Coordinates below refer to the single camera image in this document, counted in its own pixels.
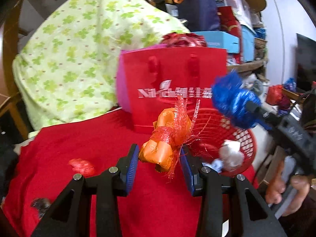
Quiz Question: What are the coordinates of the black plastic trash bag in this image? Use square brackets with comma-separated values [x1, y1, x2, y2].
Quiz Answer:
[31, 198, 51, 219]

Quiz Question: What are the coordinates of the blue plastic trash bag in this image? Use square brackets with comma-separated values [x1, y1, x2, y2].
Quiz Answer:
[212, 70, 261, 129]

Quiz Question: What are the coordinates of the red plastic trash bag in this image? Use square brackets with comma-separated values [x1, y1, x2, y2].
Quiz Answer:
[68, 158, 95, 178]

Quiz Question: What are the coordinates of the white tissue wad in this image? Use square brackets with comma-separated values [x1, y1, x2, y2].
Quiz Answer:
[218, 140, 245, 172]

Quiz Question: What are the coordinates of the orange wrapper trash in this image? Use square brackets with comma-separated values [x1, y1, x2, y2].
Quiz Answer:
[138, 95, 200, 179]

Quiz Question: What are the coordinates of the white blue cloth trash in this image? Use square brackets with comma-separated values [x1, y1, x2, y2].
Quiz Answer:
[202, 158, 223, 173]

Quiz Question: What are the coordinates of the red plastic bag on floor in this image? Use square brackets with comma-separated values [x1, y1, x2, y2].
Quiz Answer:
[266, 85, 283, 106]

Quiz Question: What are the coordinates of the wooden shelf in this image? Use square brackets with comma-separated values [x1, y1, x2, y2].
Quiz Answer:
[227, 59, 268, 73]

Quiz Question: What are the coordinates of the red plastic mesh basket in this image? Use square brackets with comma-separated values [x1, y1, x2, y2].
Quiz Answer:
[186, 108, 257, 177]

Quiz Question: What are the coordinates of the black television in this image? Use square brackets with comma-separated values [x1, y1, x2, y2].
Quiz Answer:
[296, 34, 315, 91]

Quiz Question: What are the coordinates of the red blanket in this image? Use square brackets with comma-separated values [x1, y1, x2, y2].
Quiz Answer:
[3, 109, 252, 236]

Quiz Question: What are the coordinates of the blue plastic storage bin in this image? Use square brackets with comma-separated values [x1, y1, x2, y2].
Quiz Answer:
[241, 25, 255, 63]

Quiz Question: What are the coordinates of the light blue shoe box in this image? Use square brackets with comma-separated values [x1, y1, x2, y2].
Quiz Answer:
[194, 31, 240, 54]

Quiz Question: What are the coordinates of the red gift box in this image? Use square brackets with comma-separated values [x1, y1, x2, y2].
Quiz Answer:
[217, 6, 244, 64]

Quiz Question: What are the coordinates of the crumpled red foil bag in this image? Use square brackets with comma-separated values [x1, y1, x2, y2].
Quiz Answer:
[160, 32, 207, 48]

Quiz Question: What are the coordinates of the red Nilrich paper bag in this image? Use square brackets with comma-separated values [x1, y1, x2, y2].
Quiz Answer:
[123, 47, 227, 133]

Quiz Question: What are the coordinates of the pink pillow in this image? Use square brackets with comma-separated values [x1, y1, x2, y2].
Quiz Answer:
[116, 44, 166, 113]

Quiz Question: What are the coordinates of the navy blue bag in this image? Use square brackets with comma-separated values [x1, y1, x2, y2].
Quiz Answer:
[174, 0, 221, 32]

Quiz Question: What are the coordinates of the green clover quilt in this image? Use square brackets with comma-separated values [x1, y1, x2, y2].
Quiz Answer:
[12, 0, 187, 131]

